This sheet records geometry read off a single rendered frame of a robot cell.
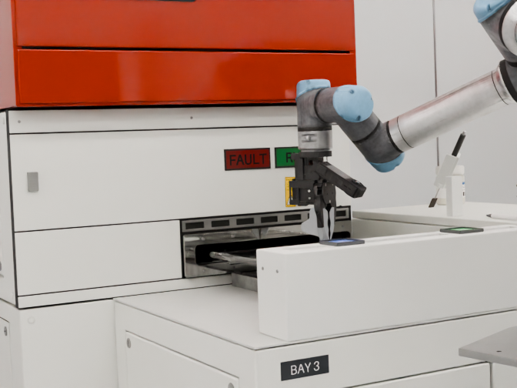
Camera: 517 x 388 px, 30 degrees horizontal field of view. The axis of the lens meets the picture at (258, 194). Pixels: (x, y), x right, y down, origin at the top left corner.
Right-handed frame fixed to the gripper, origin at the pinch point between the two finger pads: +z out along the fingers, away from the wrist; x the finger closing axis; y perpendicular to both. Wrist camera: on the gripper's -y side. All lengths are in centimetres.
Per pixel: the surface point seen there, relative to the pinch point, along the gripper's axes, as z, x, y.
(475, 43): -64, -250, 29
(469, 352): 10, 55, -45
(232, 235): -1.9, 4.3, 21.1
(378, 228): -1.5, -17.2, -5.4
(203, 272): 5.6, 10.5, 25.5
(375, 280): 1, 43, -27
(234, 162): -18.2, 2.3, 21.0
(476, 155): -12, -249, 30
